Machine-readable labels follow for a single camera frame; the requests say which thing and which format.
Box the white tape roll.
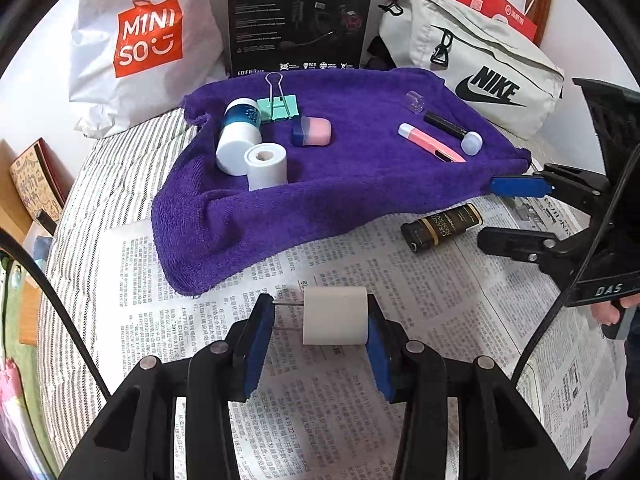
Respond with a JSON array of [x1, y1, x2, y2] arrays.
[[244, 142, 289, 192], [302, 286, 369, 348]]

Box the pink and blue eraser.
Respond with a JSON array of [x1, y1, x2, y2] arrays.
[[291, 116, 333, 147]]

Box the wooden frame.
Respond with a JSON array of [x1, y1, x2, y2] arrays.
[[532, 0, 556, 46]]

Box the green binder clip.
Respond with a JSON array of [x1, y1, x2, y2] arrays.
[[257, 72, 300, 122]]

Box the black and gold lighter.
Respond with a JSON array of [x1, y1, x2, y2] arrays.
[[400, 204, 484, 253]]

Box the person's right hand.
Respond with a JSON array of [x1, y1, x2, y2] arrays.
[[591, 300, 626, 326]]

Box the black cable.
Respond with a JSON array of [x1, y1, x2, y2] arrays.
[[510, 145, 640, 386], [0, 232, 111, 401]]

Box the slim black tube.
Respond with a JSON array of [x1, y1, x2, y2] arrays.
[[424, 111, 468, 140]]

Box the newspaper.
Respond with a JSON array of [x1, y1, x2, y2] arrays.
[[97, 195, 608, 480]]

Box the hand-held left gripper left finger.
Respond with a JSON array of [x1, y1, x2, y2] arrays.
[[57, 294, 276, 480]]

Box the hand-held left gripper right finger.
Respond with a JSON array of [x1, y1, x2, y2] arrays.
[[366, 294, 583, 480]]

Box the white plastic bag orange logo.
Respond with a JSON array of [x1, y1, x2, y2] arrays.
[[67, 0, 231, 138]]

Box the colourful printed cloth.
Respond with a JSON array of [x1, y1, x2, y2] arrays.
[[0, 255, 56, 461]]

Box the pale blue box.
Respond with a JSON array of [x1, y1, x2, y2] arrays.
[[22, 220, 53, 281]]

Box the brown cardboard sheets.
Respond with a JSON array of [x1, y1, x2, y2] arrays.
[[0, 140, 33, 241]]

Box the white bottle with blue label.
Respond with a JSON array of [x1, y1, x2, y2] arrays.
[[216, 98, 263, 177]]

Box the black product box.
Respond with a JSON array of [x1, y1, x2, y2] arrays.
[[227, 0, 378, 77]]

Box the striped bedsheet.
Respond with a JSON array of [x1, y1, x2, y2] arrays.
[[37, 107, 201, 480]]

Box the brown illustrated book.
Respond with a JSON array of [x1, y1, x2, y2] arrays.
[[9, 139, 68, 221]]

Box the dark cloth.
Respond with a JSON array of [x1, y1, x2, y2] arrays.
[[362, 35, 398, 68]]

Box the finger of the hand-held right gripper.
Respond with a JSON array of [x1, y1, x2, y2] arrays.
[[476, 226, 601, 291], [491, 164, 608, 208]]

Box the purple towel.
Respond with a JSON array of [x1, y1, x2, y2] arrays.
[[150, 67, 532, 297]]

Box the pink utility knife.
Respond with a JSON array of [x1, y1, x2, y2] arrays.
[[398, 123, 467, 164]]

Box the grey waist bag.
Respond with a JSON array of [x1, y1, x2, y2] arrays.
[[377, 0, 566, 138]]

